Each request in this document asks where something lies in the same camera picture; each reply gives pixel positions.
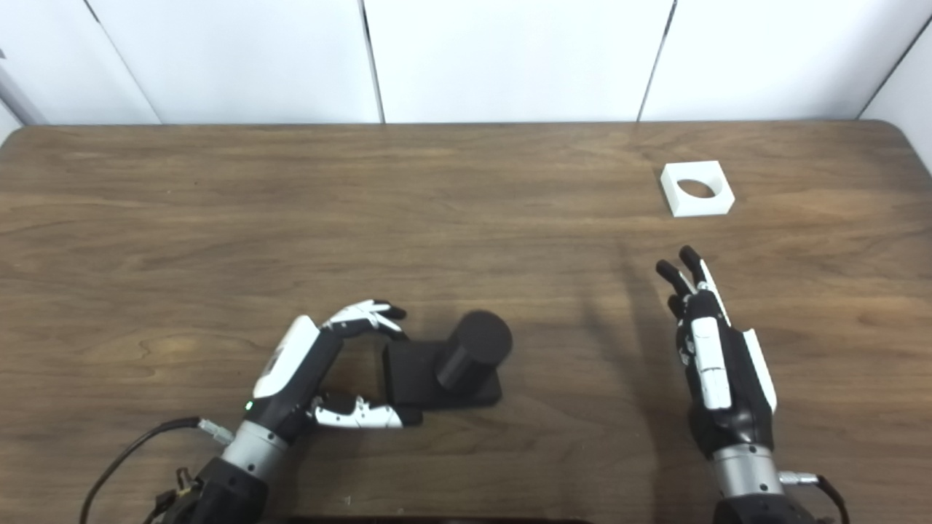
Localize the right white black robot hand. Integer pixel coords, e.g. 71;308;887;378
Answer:
655;245;778;459

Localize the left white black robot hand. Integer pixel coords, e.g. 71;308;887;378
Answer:
244;299;423;445

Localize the white square piece with hole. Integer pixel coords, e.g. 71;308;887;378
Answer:
660;160;735;218

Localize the black peg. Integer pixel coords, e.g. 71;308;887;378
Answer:
382;311;513;410

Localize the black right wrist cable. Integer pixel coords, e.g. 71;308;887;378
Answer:
779;472;850;524

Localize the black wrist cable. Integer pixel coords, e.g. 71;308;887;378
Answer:
779;472;850;524
79;416;234;524

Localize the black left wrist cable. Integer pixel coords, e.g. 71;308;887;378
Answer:
79;416;234;524

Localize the grey wall corner post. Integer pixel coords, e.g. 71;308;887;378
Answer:
0;51;44;124

